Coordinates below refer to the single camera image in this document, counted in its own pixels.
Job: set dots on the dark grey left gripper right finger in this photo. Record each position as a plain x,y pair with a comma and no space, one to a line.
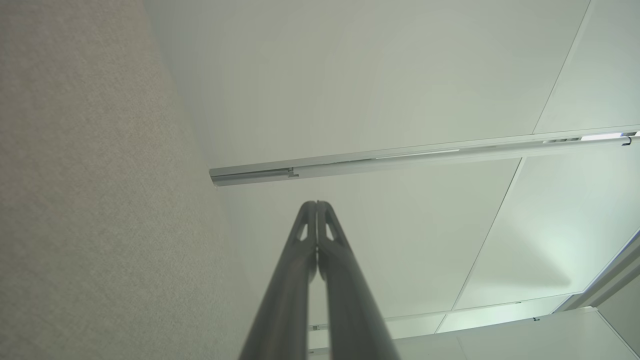
350,310

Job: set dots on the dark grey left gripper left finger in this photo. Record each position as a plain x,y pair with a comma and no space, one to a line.
287,300

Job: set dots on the grey double partition post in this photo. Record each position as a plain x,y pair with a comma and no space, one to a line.
400,160

